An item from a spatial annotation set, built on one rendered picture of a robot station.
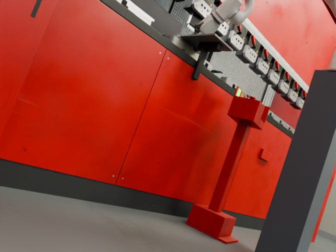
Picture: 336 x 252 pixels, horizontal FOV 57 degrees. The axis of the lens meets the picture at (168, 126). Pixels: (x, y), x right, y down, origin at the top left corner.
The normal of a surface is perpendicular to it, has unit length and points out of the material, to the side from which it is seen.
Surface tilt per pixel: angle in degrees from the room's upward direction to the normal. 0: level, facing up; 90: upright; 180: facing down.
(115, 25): 90
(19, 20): 90
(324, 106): 90
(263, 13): 90
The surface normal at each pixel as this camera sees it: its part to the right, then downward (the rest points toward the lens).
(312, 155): -0.61, -0.29
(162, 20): 0.66, 0.18
